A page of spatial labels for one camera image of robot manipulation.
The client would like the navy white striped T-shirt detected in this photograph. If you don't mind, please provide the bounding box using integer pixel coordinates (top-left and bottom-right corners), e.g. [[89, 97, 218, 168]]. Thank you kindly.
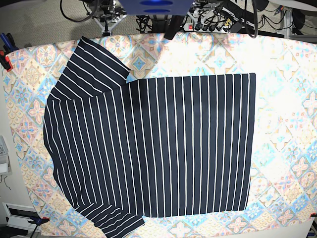
[[43, 37, 256, 238]]

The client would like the black robot arm image left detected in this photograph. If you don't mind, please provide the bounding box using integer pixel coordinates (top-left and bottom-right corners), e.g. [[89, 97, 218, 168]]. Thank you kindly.
[[59, 0, 127, 36]]

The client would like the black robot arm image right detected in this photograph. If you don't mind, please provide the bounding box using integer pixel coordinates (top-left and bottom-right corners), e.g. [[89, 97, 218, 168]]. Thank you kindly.
[[219, 0, 269, 39]]

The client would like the white power strip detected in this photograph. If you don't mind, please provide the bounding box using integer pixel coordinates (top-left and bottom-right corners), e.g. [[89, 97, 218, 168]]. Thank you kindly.
[[183, 21, 231, 33]]

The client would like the patterned tile tablecloth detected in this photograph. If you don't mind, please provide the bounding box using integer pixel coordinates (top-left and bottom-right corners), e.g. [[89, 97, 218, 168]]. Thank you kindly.
[[0, 33, 317, 238]]

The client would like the blue black clamp lower left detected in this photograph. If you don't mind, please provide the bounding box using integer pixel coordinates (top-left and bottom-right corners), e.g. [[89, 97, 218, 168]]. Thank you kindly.
[[28, 216, 50, 226]]

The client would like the white device left edge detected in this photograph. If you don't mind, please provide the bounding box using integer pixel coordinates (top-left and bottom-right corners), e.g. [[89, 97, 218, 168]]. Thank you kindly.
[[0, 135, 12, 176]]

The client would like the red black clamp upper left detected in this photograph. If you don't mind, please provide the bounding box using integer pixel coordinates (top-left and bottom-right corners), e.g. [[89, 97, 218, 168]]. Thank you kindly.
[[0, 33, 18, 72]]

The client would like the white box lower left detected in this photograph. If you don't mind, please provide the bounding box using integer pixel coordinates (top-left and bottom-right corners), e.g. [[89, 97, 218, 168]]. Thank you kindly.
[[2, 202, 39, 231]]

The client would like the black center post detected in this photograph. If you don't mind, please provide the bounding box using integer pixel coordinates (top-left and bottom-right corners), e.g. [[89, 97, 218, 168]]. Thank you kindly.
[[164, 15, 185, 40]]

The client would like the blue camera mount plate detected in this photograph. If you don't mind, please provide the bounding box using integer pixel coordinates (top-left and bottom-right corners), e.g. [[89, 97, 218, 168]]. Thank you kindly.
[[119, 0, 194, 15]]

